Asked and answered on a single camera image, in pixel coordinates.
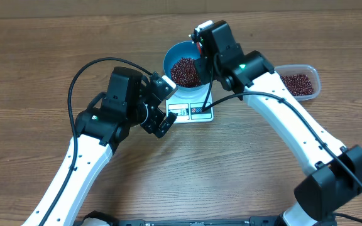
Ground red scoop blue handle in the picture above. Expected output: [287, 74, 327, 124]
[196, 42, 202, 56]

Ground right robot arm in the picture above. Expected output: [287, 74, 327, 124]
[190, 21, 362, 225]

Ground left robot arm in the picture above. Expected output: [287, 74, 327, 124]
[25, 67, 177, 225]

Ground red beans in bowl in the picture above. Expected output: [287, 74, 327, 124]
[170, 58, 202, 88]

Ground blue bowl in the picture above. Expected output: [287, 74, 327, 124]
[163, 41, 200, 80]

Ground white digital kitchen scale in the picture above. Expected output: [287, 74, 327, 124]
[165, 84, 214, 124]

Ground clear plastic container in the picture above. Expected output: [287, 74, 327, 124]
[275, 64, 321, 101]

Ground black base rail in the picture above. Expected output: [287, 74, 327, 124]
[73, 210, 285, 226]

